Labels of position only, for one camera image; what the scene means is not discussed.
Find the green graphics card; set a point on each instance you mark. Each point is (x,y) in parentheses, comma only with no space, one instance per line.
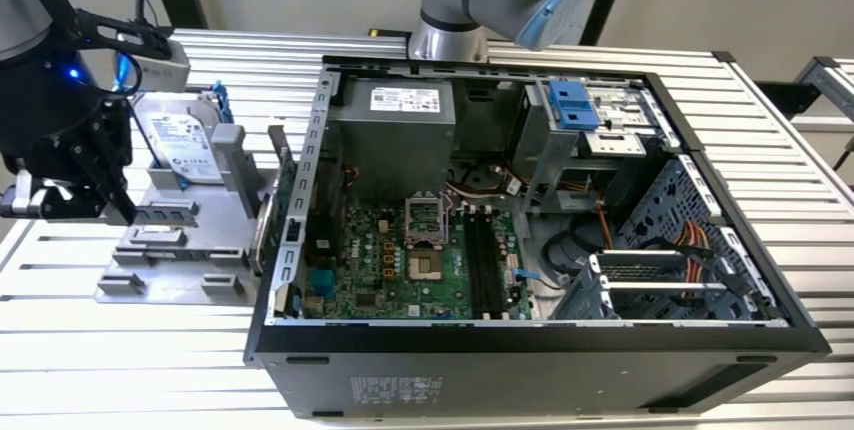
(286,185)

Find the blue plastic bay latch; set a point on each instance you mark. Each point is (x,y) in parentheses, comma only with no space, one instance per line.
(570,105)

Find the small silver wrist bracket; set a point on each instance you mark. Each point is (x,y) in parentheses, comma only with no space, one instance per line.
(27,200)

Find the black case fan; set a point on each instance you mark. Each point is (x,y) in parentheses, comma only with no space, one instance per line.
(331,190)

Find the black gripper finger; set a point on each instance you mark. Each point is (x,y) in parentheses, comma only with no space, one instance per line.
(109,170)

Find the CPU socket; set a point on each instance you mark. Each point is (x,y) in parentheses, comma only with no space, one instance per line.
(426,266)

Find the grey parts rack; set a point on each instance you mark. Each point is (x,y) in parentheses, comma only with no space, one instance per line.
(220,220)

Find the grey perforated disk cage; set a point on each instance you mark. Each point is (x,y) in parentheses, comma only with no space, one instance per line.
(640,267)

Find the green motherboard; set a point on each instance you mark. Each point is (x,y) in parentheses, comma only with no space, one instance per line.
(374,280)

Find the aluminium side table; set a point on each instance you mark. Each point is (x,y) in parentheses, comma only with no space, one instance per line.
(827,72)

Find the grey power supply unit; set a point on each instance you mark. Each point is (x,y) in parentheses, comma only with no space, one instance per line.
(394,150)

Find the silver metal disk bay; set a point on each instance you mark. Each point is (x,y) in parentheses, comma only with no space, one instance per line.
(610,146)

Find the hard disk in blue carrier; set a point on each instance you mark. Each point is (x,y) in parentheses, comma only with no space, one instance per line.
(180,140)

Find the RAM slot white clips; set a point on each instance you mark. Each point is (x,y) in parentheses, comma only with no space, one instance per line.
(478,260)
(496,260)

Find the black PC case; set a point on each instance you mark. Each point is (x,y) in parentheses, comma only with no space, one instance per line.
(467,380)

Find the white box wrist camera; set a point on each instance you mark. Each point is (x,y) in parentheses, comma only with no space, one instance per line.
(163,72)

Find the round black speaker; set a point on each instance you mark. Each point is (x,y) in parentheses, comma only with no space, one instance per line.
(483,177)

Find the black camera bracket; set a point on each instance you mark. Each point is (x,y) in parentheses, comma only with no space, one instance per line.
(120,30)

